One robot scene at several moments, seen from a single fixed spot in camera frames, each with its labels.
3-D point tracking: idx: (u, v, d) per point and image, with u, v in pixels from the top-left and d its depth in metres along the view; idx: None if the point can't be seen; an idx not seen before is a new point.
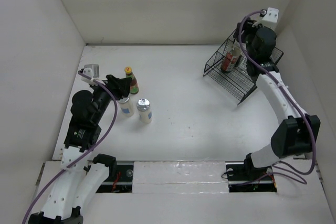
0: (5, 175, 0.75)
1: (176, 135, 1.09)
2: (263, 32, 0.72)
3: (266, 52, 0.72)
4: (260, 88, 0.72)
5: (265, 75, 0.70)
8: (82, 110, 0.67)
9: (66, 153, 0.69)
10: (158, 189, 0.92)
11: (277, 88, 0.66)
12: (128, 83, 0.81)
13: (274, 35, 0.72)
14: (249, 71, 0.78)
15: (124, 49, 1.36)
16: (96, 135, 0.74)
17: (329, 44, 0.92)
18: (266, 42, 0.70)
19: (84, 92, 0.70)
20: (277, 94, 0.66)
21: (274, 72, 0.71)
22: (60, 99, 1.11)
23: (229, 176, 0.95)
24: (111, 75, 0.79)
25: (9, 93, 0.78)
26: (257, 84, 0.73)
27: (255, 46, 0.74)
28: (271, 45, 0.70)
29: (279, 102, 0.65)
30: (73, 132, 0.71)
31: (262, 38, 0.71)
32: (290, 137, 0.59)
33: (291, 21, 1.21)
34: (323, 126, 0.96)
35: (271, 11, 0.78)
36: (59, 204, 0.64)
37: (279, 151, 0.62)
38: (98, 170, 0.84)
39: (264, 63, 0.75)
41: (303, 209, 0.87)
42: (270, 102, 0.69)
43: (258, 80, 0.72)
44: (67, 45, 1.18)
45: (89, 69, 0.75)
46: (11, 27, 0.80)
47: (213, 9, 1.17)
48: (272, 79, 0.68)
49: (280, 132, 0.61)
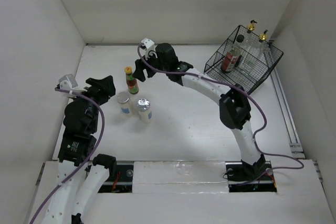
0: (4, 176, 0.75)
1: (176, 135, 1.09)
2: (158, 46, 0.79)
3: (173, 57, 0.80)
4: (190, 87, 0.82)
5: (185, 75, 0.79)
8: (75, 124, 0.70)
9: (62, 169, 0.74)
10: (158, 189, 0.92)
11: (200, 78, 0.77)
12: (111, 81, 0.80)
13: (168, 44, 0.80)
14: (173, 80, 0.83)
15: (124, 49, 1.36)
16: (91, 147, 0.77)
17: (329, 44, 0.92)
18: (167, 51, 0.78)
19: (75, 103, 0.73)
20: (203, 84, 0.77)
21: (190, 68, 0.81)
22: (60, 99, 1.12)
23: (229, 176, 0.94)
24: (91, 79, 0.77)
25: (9, 93, 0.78)
26: (186, 85, 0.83)
27: (161, 60, 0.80)
28: (171, 51, 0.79)
29: (209, 89, 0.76)
30: (66, 147, 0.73)
31: (161, 50, 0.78)
32: (231, 109, 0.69)
33: (292, 21, 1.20)
34: (324, 126, 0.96)
35: (146, 40, 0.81)
36: (57, 218, 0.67)
37: (231, 125, 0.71)
38: (98, 173, 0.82)
39: (178, 66, 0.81)
41: (303, 210, 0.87)
42: (204, 93, 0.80)
43: (184, 82, 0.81)
44: (67, 45, 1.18)
45: (64, 81, 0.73)
46: (11, 27, 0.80)
47: (213, 8, 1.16)
48: (192, 75, 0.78)
49: (222, 111, 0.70)
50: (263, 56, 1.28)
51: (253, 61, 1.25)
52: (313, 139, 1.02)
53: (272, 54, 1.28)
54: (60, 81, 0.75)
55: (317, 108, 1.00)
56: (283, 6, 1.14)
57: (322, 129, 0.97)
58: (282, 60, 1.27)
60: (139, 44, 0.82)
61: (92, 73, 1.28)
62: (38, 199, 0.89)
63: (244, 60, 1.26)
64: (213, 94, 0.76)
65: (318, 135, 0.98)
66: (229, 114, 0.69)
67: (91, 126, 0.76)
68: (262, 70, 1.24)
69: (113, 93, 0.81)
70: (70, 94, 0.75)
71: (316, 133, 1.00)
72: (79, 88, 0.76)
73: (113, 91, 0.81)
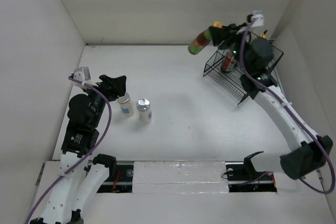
0: (5, 176, 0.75)
1: (177, 136, 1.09)
2: (259, 45, 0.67)
3: (263, 65, 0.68)
4: (262, 107, 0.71)
5: (265, 93, 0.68)
8: (79, 116, 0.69)
9: (64, 159, 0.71)
10: (158, 189, 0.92)
11: (283, 108, 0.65)
12: (123, 82, 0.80)
13: (268, 47, 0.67)
14: (243, 84, 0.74)
15: (124, 49, 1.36)
16: (94, 139, 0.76)
17: (329, 44, 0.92)
18: (264, 57, 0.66)
19: (81, 96, 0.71)
20: (283, 116, 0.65)
21: (273, 86, 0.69)
22: (59, 99, 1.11)
23: (229, 176, 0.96)
24: (105, 75, 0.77)
25: (10, 92, 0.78)
26: (257, 102, 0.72)
27: (249, 60, 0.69)
28: (268, 58, 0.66)
29: (286, 124, 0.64)
30: (70, 138, 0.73)
31: (258, 52, 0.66)
32: (303, 163, 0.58)
33: (292, 21, 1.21)
34: (324, 126, 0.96)
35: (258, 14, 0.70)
36: (58, 210, 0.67)
37: (293, 174, 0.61)
38: (98, 171, 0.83)
39: (260, 74, 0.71)
41: (303, 210, 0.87)
42: (275, 122, 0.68)
43: (258, 98, 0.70)
44: (67, 45, 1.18)
45: (79, 72, 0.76)
46: (11, 27, 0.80)
47: (212, 9, 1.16)
48: (276, 99, 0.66)
49: (292, 157, 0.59)
50: None
51: None
52: None
53: None
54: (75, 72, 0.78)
55: (317, 108, 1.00)
56: (283, 6, 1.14)
57: (322, 129, 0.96)
58: (282, 60, 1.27)
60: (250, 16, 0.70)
61: (93, 73, 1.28)
62: (39, 199, 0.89)
63: None
64: (289, 132, 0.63)
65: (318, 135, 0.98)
66: (299, 165, 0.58)
67: (93, 120, 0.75)
68: None
69: (122, 94, 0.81)
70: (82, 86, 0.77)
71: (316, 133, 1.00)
72: (91, 82, 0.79)
73: (123, 93, 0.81)
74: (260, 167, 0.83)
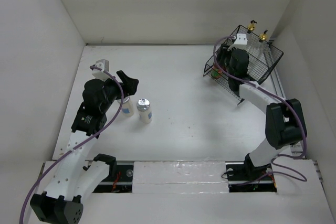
0: (4, 176, 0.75)
1: (177, 135, 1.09)
2: (238, 53, 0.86)
3: (243, 68, 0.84)
4: (245, 96, 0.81)
5: (244, 83, 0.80)
8: (93, 96, 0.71)
9: (74, 137, 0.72)
10: (158, 189, 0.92)
11: (258, 88, 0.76)
12: (136, 82, 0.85)
13: (247, 54, 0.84)
14: (232, 88, 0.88)
15: (124, 49, 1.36)
16: (102, 123, 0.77)
17: (329, 44, 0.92)
18: (241, 61, 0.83)
19: (96, 80, 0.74)
20: (259, 93, 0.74)
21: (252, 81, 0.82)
22: (59, 99, 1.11)
23: (229, 176, 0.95)
24: (121, 72, 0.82)
25: (9, 93, 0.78)
26: (242, 95, 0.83)
27: (233, 65, 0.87)
28: (245, 63, 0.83)
29: (261, 98, 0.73)
30: (81, 118, 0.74)
31: (236, 57, 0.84)
32: (277, 121, 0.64)
33: (292, 21, 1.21)
34: (324, 126, 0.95)
35: (240, 35, 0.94)
36: (62, 184, 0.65)
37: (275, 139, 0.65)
38: (100, 167, 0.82)
39: (243, 78, 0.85)
41: (303, 210, 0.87)
42: (256, 104, 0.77)
43: (240, 89, 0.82)
44: (67, 45, 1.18)
45: (100, 63, 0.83)
46: (11, 27, 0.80)
47: (212, 8, 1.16)
48: (250, 84, 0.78)
49: (269, 122, 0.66)
50: (263, 56, 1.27)
51: (253, 60, 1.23)
52: (313, 139, 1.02)
53: (272, 54, 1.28)
54: (96, 64, 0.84)
55: (317, 108, 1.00)
56: (283, 6, 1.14)
57: (322, 129, 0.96)
58: (282, 60, 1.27)
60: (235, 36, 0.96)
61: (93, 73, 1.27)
62: None
63: None
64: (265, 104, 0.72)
65: (318, 135, 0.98)
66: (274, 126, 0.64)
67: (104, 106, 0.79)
68: (262, 70, 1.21)
69: (133, 93, 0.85)
70: (102, 74, 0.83)
71: (316, 134, 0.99)
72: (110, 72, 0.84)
73: (133, 91, 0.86)
74: (257, 160, 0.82)
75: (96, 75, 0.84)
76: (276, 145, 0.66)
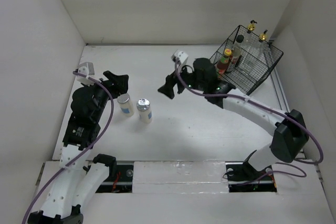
0: (4, 176, 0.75)
1: (177, 136, 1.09)
2: (197, 64, 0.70)
3: (213, 75, 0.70)
4: (232, 109, 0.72)
5: (227, 98, 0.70)
8: (82, 107, 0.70)
9: (65, 152, 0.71)
10: (158, 189, 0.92)
11: (248, 102, 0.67)
12: (126, 80, 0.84)
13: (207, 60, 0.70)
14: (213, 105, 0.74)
15: (124, 49, 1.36)
16: (95, 133, 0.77)
17: (329, 44, 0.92)
18: (209, 70, 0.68)
19: (83, 91, 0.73)
20: (252, 109, 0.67)
21: (232, 89, 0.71)
22: (59, 99, 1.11)
23: (229, 176, 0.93)
24: (108, 72, 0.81)
25: (9, 93, 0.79)
26: (228, 108, 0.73)
27: (200, 78, 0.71)
28: (212, 68, 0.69)
29: (257, 115, 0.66)
30: (71, 131, 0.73)
31: (200, 68, 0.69)
32: (288, 141, 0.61)
33: (292, 21, 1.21)
34: (324, 126, 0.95)
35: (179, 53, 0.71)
36: (58, 202, 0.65)
37: (286, 156, 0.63)
38: (98, 170, 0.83)
39: (218, 85, 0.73)
41: (303, 210, 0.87)
42: (250, 118, 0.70)
43: (226, 104, 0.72)
44: (67, 45, 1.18)
45: (83, 67, 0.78)
46: (11, 27, 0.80)
47: (212, 9, 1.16)
48: (238, 99, 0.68)
49: (277, 142, 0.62)
50: (263, 56, 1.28)
51: (253, 60, 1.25)
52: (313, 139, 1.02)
53: (272, 54, 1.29)
54: (79, 67, 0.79)
55: (317, 108, 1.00)
56: (283, 6, 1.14)
57: (322, 129, 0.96)
58: (282, 60, 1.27)
60: (173, 57, 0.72)
61: None
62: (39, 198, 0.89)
63: (245, 60, 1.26)
64: (264, 120, 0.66)
65: (318, 135, 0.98)
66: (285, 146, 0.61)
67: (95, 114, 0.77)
68: (262, 71, 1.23)
69: (124, 91, 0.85)
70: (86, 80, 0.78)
71: (316, 134, 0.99)
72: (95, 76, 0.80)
73: (125, 89, 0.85)
74: (260, 165, 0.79)
75: (81, 80, 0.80)
76: (283, 157, 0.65)
